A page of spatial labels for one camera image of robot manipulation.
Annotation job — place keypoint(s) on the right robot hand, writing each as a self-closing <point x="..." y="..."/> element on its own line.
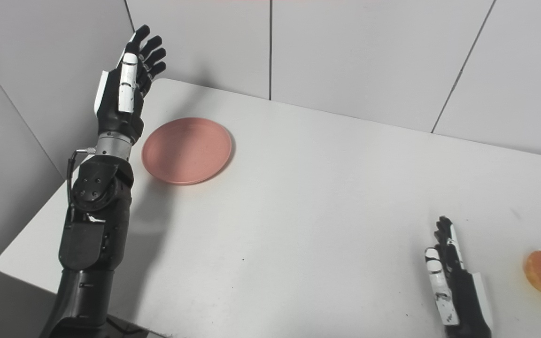
<point x="460" y="291"/>

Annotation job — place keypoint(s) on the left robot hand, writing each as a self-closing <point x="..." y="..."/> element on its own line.
<point x="120" y="101"/>

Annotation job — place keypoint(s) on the pink round plate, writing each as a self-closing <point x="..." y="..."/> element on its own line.
<point x="187" y="150"/>

